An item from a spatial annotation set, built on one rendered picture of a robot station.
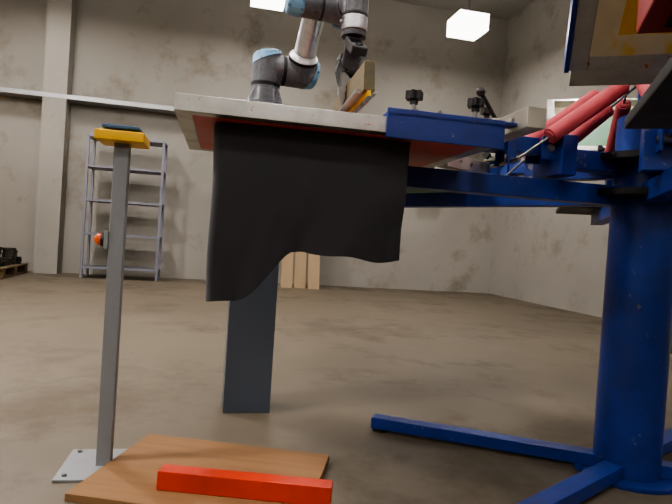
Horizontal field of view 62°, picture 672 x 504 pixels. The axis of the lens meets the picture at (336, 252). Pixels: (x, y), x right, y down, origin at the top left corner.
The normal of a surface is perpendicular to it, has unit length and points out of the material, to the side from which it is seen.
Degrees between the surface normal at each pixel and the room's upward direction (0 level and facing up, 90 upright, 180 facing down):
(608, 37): 148
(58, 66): 90
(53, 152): 90
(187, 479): 90
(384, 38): 90
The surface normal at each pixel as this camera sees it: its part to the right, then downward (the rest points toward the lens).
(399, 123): 0.20, 0.03
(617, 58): -0.22, 0.84
